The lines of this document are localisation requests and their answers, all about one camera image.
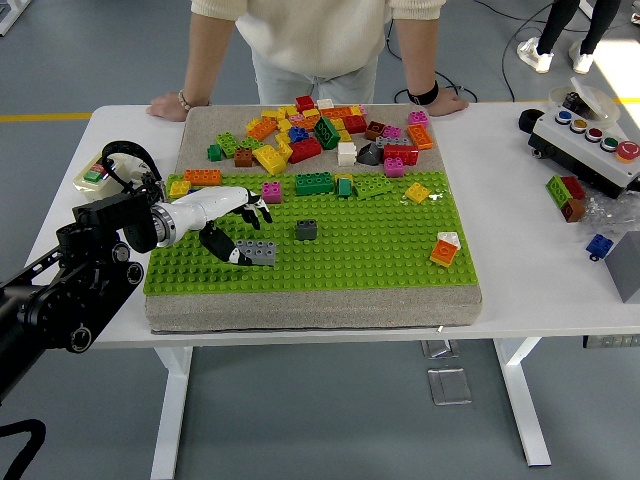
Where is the person's right hand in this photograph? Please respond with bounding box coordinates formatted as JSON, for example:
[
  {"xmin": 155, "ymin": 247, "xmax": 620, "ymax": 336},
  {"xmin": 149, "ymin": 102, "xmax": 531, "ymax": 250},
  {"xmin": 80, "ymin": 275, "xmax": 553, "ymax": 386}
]
[{"xmin": 146, "ymin": 92, "xmax": 187, "ymax": 122}]

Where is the person's left hand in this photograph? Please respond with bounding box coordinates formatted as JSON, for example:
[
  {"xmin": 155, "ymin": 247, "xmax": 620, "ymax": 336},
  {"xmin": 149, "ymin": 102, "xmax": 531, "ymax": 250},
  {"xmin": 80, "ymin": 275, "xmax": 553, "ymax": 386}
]
[{"xmin": 425, "ymin": 88, "xmax": 470, "ymax": 118}]

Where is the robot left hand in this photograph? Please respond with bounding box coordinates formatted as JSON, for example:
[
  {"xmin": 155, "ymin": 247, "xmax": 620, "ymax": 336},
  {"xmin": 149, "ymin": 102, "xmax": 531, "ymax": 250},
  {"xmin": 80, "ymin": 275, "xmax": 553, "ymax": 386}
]
[{"xmin": 168, "ymin": 186, "xmax": 275, "ymax": 268}]

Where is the light grey 2x4 brick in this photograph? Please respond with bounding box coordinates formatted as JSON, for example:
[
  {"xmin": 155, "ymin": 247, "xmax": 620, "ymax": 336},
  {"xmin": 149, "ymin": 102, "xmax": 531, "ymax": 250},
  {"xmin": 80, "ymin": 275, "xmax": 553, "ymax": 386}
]
[{"xmin": 233, "ymin": 238, "xmax": 279, "ymax": 269}]

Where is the large yellow brick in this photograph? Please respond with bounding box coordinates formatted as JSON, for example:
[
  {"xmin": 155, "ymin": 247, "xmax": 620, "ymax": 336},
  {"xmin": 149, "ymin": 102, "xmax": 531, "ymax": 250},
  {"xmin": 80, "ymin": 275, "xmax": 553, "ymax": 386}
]
[{"xmin": 252, "ymin": 144, "xmax": 290, "ymax": 176}]

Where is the dark grey slope brick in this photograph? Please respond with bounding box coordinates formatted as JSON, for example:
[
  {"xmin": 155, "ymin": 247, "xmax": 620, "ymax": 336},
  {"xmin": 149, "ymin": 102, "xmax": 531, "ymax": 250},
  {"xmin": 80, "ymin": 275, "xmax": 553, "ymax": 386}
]
[{"xmin": 356, "ymin": 142, "xmax": 383, "ymax": 166}]

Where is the dark green 2x4 brick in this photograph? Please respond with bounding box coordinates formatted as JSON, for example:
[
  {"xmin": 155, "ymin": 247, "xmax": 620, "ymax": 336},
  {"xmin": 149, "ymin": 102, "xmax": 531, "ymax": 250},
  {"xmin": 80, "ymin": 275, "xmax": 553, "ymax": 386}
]
[
  {"xmin": 313, "ymin": 115, "xmax": 343, "ymax": 150},
  {"xmin": 293, "ymin": 172, "xmax": 335, "ymax": 197}
]

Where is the light green 2x4 brick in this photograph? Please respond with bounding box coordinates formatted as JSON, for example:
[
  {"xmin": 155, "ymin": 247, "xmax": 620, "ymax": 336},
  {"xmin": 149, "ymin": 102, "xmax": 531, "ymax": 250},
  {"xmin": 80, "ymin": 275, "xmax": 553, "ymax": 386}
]
[{"xmin": 352, "ymin": 175, "xmax": 396, "ymax": 201}]

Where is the green brick with circles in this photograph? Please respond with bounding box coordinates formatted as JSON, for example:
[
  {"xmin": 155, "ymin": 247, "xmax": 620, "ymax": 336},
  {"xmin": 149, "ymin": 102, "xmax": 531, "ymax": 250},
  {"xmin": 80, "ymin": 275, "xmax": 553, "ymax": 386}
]
[{"xmin": 545, "ymin": 175, "xmax": 572, "ymax": 206}]

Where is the green baseplate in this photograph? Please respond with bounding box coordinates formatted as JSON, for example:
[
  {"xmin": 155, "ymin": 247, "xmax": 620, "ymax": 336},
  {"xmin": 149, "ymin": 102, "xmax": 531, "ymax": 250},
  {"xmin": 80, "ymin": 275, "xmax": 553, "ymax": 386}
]
[{"xmin": 142, "ymin": 171, "xmax": 475, "ymax": 296}]

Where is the orange 2x2 brick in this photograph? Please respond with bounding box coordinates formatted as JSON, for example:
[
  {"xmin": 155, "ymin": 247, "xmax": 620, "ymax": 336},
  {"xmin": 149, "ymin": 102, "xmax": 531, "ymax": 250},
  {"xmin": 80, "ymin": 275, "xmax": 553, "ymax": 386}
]
[{"xmin": 429, "ymin": 238, "xmax": 459, "ymax": 270}]

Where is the black wristwatch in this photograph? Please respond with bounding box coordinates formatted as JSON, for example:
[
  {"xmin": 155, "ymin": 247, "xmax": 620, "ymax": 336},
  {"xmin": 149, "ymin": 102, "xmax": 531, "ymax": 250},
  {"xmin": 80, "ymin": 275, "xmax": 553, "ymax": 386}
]
[{"xmin": 405, "ymin": 79, "xmax": 441, "ymax": 107}]

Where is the black tape roll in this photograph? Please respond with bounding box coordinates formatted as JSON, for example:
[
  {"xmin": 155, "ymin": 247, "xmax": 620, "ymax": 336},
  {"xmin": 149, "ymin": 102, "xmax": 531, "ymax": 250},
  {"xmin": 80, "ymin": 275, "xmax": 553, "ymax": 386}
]
[{"xmin": 518, "ymin": 108, "xmax": 547, "ymax": 135}]

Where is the person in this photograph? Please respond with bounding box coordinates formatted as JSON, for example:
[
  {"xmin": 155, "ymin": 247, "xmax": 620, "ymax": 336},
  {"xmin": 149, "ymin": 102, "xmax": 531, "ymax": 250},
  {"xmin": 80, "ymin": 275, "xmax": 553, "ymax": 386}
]
[
  {"xmin": 515, "ymin": 0, "xmax": 624, "ymax": 75},
  {"xmin": 189, "ymin": 0, "xmax": 446, "ymax": 106}
]

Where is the white button control box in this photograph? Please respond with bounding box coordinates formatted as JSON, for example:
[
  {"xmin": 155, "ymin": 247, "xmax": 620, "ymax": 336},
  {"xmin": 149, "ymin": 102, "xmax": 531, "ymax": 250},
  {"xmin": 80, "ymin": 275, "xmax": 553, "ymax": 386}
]
[{"xmin": 528, "ymin": 107, "xmax": 640, "ymax": 201}]

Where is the clear round container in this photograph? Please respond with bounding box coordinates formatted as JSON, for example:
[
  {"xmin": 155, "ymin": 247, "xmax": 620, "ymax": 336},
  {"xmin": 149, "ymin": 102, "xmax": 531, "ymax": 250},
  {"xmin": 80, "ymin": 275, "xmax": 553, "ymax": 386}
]
[{"xmin": 548, "ymin": 77, "xmax": 621, "ymax": 126}]

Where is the clear plastic bag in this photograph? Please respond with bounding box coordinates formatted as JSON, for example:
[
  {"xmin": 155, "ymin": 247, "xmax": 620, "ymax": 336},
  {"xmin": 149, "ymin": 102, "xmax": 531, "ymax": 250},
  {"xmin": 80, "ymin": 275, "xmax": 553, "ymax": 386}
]
[{"xmin": 579, "ymin": 187, "xmax": 640, "ymax": 241}]

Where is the white table leg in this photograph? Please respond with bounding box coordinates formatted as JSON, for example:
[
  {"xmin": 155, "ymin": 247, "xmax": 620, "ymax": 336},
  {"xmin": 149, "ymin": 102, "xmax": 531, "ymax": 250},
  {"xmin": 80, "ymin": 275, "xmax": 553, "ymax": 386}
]
[
  {"xmin": 492, "ymin": 337, "xmax": 552, "ymax": 469},
  {"xmin": 149, "ymin": 345, "xmax": 195, "ymax": 480}
]

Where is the grey box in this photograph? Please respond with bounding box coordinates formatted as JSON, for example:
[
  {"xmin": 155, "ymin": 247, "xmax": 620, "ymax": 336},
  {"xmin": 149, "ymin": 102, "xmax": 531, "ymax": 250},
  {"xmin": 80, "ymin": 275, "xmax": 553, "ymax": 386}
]
[{"xmin": 603, "ymin": 229, "xmax": 640, "ymax": 305}]

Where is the small clear floor plate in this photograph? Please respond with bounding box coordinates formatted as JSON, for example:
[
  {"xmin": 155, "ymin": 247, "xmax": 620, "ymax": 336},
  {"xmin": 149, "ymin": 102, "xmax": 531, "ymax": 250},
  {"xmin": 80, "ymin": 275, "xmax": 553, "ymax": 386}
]
[{"xmin": 421, "ymin": 339, "xmax": 454, "ymax": 359}]

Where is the table control panel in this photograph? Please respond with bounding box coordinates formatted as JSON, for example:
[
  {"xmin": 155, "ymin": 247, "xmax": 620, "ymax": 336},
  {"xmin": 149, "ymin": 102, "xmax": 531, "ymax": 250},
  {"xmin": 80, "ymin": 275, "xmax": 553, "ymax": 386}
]
[{"xmin": 582, "ymin": 333, "xmax": 640, "ymax": 350}]

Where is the cream switch box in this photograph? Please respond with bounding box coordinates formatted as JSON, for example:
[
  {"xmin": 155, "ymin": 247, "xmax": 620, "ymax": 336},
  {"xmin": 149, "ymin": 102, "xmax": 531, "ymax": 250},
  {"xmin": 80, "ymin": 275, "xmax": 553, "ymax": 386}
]
[{"xmin": 72, "ymin": 152, "xmax": 126, "ymax": 201}]

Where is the white furniture frame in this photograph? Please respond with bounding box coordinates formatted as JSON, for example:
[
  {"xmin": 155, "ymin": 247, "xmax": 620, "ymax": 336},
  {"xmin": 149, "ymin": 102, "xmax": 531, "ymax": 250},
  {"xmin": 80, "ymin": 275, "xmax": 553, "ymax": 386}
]
[{"xmin": 0, "ymin": 0, "xmax": 26, "ymax": 37}]

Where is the blue brick keychain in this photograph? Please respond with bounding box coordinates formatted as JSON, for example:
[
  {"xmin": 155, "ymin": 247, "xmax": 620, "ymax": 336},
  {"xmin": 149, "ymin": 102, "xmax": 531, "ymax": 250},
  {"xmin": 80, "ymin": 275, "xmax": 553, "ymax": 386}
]
[{"xmin": 585, "ymin": 233, "xmax": 615, "ymax": 262}]

